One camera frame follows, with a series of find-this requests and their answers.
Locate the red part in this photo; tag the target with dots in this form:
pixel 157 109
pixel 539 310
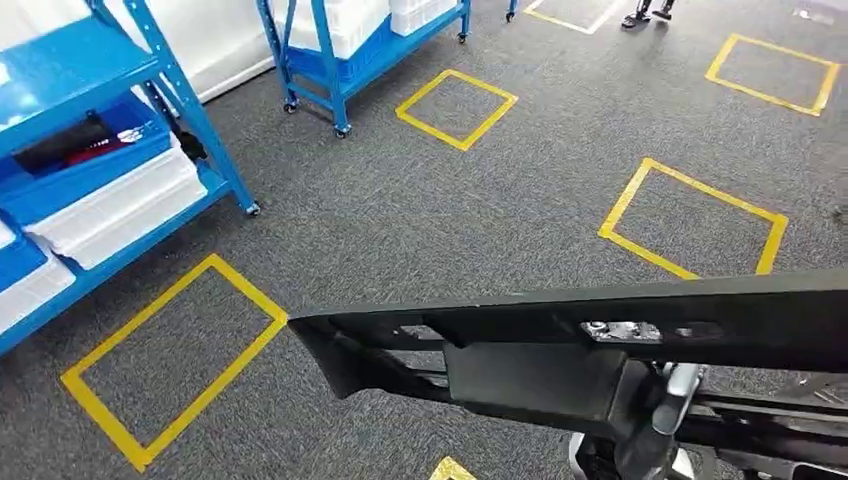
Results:
pixel 93 154

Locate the blue metal shelf rack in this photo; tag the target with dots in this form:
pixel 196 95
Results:
pixel 79 63

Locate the blue wheeled shelf rack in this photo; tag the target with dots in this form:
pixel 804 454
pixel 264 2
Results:
pixel 331 73

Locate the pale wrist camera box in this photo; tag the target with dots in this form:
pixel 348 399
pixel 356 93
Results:
pixel 575 457

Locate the person's feet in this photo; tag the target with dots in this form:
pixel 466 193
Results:
pixel 639 14

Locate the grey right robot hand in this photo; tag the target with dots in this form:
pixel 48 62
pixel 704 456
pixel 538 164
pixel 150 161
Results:
pixel 639 450

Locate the black plastic car panel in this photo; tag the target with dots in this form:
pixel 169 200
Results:
pixel 530 378

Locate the white car body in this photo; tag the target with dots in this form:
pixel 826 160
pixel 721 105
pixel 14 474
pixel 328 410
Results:
pixel 212 46

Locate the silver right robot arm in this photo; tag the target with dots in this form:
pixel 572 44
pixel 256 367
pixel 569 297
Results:
pixel 682 397

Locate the white plastic bin stack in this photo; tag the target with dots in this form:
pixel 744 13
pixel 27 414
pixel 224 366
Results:
pixel 351 23

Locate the yellow tape square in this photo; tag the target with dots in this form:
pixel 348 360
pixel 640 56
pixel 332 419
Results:
pixel 99 404
pixel 762 96
pixel 772 245
pixel 457 142

